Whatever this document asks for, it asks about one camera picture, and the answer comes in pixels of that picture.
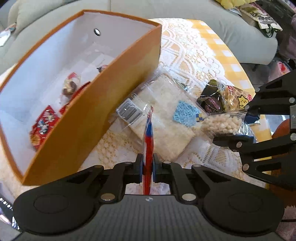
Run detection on clear rice cracker bag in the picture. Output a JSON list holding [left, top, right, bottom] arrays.
[[116, 73, 207, 161]]

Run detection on black chocolate snack bag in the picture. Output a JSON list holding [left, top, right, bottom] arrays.
[[197, 79, 224, 113]]

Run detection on red snack bag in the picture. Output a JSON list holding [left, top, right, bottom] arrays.
[[30, 81, 90, 151]]

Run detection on yellow checkered lace tablecloth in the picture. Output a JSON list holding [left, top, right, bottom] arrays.
[[0, 18, 273, 195]]

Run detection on yellow cushion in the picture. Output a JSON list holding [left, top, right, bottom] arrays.
[[216, 0, 256, 9]]

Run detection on grey-green sofa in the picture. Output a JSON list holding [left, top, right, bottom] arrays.
[[1, 1, 278, 72]]

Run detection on waffle package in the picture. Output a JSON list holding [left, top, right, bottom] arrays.
[[219, 85, 252, 112]]

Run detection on white puffs bag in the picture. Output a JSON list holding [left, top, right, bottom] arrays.
[[192, 110, 256, 138]]

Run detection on paper booklet on sofa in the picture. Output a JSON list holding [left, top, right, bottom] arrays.
[[0, 23, 16, 47]]

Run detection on smartphone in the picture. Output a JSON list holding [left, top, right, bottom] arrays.
[[0, 197, 19, 230]]

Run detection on red blue packet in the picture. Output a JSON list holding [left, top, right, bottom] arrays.
[[143, 106, 154, 195]]

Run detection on sausage stick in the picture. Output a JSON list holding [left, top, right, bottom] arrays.
[[96, 65, 108, 73]]

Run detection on orange cardboard box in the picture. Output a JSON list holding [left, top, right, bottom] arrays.
[[1, 9, 162, 186]]

